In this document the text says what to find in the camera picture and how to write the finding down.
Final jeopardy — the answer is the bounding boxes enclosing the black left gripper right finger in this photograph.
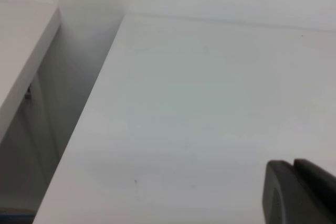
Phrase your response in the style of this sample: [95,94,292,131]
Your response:
[293,159,335,223]

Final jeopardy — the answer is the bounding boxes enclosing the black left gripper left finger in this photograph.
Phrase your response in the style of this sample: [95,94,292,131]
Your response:
[262,161,328,223]

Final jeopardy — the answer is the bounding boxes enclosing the white side table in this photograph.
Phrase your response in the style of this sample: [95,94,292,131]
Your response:
[1,1,60,136]

